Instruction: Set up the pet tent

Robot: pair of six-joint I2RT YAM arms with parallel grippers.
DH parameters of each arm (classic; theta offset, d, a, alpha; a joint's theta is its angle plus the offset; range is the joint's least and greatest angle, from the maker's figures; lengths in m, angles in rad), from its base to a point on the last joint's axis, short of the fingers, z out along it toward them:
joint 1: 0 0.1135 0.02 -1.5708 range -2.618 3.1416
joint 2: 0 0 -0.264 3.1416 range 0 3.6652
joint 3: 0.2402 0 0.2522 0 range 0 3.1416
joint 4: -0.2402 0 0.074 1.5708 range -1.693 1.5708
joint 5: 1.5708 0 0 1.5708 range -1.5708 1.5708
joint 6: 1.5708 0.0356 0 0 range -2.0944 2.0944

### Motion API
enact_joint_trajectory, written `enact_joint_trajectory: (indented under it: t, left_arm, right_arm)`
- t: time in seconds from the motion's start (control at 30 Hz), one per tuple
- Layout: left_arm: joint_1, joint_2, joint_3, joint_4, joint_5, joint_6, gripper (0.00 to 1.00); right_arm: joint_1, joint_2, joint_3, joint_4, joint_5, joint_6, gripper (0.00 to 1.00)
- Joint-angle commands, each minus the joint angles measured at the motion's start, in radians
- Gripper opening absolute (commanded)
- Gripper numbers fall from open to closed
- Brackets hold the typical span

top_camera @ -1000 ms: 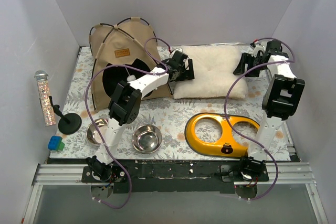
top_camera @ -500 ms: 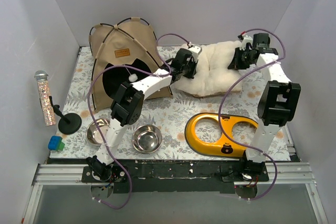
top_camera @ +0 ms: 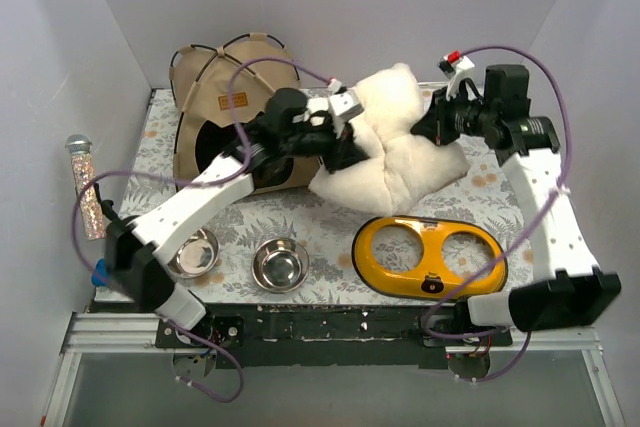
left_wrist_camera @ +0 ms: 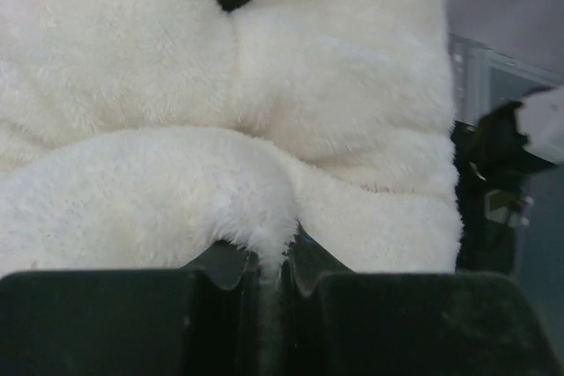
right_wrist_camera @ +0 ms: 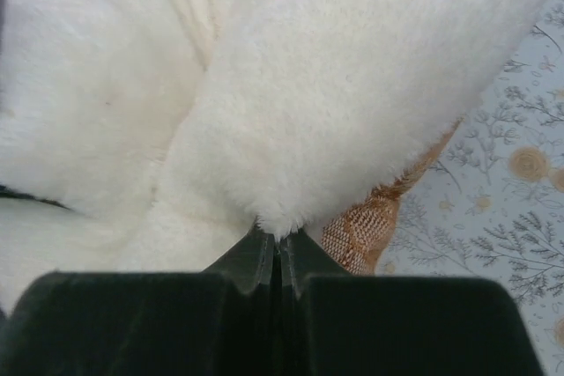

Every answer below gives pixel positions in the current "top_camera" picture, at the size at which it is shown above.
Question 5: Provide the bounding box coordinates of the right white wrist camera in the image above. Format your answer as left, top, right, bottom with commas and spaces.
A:
438, 51, 475, 100

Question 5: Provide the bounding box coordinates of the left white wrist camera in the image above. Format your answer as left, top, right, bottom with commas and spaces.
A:
328, 77, 364, 125

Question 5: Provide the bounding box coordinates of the steel bowl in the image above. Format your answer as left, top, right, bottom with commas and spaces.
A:
252, 238, 310, 294
168, 228, 219, 279

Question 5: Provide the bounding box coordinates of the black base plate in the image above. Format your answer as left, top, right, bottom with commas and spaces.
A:
87, 299, 574, 371

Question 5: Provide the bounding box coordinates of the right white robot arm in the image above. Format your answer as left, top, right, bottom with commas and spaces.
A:
411, 57, 621, 345

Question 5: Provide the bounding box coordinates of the left steel bowl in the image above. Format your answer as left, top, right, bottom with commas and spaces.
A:
168, 228, 219, 279

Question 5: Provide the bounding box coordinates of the beige fabric pet tent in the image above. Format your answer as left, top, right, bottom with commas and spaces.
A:
168, 32, 321, 196

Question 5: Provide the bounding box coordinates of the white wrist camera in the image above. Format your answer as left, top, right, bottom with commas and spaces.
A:
438, 51, 475, 100
328, 77, 364, 125

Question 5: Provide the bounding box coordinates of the right steel bowl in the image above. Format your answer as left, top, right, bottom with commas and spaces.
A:
252, 238, 310, 294

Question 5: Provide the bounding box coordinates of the yellow double bowl holder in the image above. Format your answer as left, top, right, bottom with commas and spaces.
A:
351, 216, 508, 300

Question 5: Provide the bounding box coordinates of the black tent pole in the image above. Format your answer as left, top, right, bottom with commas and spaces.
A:
168, 32, 301, 168

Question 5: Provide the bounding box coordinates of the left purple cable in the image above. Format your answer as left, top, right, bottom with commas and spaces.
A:
71, 57, 341, 403

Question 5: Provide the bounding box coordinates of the blue green toy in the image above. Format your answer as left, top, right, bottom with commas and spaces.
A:
91, 259, 109, 288

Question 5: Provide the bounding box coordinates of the floral table mat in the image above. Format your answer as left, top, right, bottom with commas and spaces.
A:
119, 89, 539, 306

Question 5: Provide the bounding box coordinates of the aluminium frame rail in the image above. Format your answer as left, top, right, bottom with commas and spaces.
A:
42, 307, 624, 426

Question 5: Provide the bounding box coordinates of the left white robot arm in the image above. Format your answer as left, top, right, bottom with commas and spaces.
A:
104, 87, 366, 347

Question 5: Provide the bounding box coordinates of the cream fluffy pillow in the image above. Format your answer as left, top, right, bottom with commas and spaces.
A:
309, 63, 470, 216

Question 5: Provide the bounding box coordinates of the glitter toy microphone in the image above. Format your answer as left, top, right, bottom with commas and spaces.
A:
65, 134, 105, 241

